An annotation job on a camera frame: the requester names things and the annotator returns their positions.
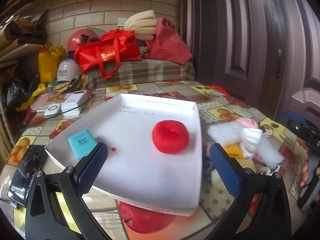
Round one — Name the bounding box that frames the pink plush pig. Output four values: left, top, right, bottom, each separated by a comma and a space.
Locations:
236, 118, 259, 129

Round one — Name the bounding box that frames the teal tissue pack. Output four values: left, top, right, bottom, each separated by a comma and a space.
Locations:
68, 130, 98, 160

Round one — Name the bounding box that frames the yellow tissue pack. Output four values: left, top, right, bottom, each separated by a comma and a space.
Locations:
222, 144, 257, 172

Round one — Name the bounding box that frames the white foam block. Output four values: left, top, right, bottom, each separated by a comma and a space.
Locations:
207, 121, 284, 168

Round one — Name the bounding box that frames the red plush apple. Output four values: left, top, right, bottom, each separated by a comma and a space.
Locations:
152, 120, 190, 154

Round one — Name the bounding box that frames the person's right hand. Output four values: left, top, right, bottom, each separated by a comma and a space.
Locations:
299, 161, 309, 188

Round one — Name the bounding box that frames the black smartphone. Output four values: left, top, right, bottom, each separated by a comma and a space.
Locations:
7, 145, 47, 207

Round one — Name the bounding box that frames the fruit pattern tablecloth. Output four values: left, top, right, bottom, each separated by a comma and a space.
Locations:
1, 81, 308, 239

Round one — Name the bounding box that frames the white cardboard tray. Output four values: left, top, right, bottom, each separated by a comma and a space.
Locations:
46, 93, 202, 217

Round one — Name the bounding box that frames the red bag under table edge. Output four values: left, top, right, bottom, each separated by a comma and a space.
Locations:
207, 85, 229, 95

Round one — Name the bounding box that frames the brown wooden door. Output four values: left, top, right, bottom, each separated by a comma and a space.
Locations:
254, 0, 301, 120

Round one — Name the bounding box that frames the white safety helmet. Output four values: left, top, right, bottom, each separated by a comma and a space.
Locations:
56, 59, 82, 82

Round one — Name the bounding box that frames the yellow shopping bag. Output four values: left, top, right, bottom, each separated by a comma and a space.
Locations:
38, 42, 67, 83

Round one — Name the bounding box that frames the dark red plastic bag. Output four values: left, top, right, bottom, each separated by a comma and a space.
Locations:
145, 17, 193, 64

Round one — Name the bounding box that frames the plaid blanket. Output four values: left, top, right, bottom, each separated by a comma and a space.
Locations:
86, 59, 196, 89

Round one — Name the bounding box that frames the red tote bag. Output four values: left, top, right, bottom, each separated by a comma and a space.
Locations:
74, 29, 142, 79

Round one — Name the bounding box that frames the red helmet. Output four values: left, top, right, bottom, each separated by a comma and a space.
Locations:
67, 29, 99, 52

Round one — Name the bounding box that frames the cream foam stack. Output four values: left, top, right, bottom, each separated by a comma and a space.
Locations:
124, 10, 157, 41

